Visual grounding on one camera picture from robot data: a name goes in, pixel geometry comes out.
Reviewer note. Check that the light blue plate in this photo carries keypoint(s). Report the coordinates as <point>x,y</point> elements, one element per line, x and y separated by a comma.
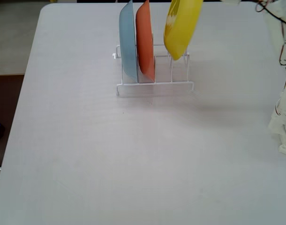
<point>127,42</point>

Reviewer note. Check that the orange red plate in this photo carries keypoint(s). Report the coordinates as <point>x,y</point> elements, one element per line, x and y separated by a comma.
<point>145,42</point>

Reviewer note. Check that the yellow plate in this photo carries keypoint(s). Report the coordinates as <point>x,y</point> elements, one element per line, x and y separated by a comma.
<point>180,35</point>

